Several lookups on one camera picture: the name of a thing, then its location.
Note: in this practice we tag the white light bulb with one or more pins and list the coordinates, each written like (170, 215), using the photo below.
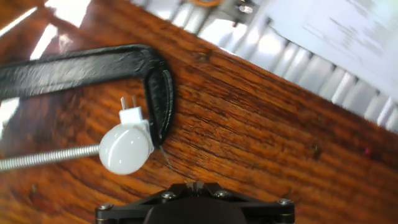
(124, 151)

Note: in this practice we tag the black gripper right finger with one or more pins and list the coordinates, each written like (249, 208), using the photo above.
(258, 205)

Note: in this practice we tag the brown wooden board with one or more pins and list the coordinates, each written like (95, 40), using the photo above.
(248, 140)

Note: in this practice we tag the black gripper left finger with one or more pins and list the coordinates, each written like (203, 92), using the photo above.
(133, 207)

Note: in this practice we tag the small metal bracket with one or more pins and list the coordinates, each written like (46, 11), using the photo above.
(241, 9)

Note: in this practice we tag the white lamp socket adapter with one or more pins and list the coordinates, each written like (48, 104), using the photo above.
(133, 116)

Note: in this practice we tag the printed paper sheets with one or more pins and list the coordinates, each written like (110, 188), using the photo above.
(342, 31)

